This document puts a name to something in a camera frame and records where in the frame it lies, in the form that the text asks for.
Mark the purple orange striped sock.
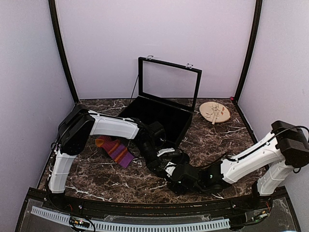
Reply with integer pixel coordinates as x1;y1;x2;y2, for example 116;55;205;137
95;135;134;168

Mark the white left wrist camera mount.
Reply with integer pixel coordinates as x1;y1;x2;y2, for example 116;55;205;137
157;148;175;157

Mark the black frame post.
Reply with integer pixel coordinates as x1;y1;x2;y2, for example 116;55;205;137
234;0;263;104
48;0;79;104

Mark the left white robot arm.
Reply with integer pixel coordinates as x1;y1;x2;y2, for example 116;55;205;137
48;104;189;211

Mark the black right camera cable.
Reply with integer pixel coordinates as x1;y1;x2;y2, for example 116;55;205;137
200;124;309;174

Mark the black display case box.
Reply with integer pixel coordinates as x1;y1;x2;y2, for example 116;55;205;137
119;57;202;148

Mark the black left frame post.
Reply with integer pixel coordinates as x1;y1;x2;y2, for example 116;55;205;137
48;0;79;104

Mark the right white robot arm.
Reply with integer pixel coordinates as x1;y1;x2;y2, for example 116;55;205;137
164;120;309;210

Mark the white slotted cable duct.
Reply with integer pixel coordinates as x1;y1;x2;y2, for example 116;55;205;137
30;206;231;232

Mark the black right frame post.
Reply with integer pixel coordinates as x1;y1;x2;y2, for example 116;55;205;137
234;0;263;104

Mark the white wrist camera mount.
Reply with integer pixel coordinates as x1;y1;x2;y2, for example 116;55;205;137
164;161;177;181
157;148;175;157

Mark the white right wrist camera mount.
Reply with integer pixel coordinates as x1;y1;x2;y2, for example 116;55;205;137
164;161;177;181

